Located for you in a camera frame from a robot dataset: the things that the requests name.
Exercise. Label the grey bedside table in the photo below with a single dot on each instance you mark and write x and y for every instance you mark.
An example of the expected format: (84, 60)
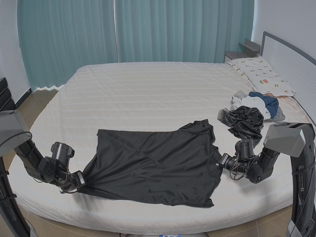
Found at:
(238, 54)

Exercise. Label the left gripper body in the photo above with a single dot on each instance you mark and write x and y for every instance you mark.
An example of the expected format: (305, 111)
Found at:
(75, 180)

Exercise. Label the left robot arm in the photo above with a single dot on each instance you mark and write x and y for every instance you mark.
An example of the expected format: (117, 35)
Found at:
(28, 155)

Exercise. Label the black T-shirt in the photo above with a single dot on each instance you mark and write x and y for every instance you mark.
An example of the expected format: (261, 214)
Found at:
(153, 162)

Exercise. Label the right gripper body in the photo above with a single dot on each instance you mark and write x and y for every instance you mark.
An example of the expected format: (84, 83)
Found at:
(228, 162)

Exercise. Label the pile of clothes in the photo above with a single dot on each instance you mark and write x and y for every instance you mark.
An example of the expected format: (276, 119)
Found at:
(246, 118)

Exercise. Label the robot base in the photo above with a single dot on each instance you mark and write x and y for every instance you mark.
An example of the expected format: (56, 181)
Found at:
(170, 235)

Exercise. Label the white printed pillow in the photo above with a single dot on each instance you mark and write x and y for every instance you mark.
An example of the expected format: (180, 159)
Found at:
(264, 75)

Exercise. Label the black chest of drawers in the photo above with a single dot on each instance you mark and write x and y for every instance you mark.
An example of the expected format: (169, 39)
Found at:
(6, 95)

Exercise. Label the bed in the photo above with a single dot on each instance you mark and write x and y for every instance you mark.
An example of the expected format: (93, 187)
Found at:
(148, 95)

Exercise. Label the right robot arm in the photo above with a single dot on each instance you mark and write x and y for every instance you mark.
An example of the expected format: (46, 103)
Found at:
(284, 138)

